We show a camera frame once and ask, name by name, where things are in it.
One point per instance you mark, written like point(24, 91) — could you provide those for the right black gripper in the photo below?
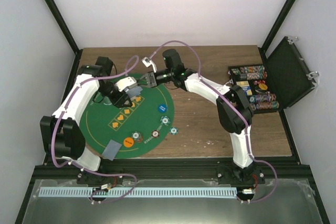
point(151, 81)

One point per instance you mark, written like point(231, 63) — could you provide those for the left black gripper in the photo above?
point(117, 102)

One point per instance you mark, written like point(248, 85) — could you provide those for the blue small blind button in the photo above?
point(162, 108)

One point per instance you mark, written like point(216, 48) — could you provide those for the poker chip stack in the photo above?
point(137, 136)
point(165, 120)

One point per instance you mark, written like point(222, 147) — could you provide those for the orange big blind button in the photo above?
point(128, 142)

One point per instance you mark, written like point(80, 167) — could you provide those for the blue checkered playing card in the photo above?
point(111, 150)

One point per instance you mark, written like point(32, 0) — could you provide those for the red poker chip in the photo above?
point(155, 133)

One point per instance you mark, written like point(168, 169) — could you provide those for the single teal poker chip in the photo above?
point(173, 130)

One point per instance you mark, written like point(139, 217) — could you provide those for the blue playing card deck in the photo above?
point(133, 92)

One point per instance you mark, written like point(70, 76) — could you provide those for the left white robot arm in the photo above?
point(61, 134)

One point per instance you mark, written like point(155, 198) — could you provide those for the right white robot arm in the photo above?
point(234, 112)

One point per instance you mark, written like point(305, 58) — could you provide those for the green round poker mat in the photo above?
point(102, 122)

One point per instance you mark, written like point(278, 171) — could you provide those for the light blue slotted strip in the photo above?
point(141, 192)

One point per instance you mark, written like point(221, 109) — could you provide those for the black poker case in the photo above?
point(280, 81)

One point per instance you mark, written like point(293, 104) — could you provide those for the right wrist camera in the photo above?
point(148, 62)

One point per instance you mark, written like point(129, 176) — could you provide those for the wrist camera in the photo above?
point(126, 83)
point(148, 62)

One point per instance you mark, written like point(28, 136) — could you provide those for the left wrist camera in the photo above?
point(126, 83)

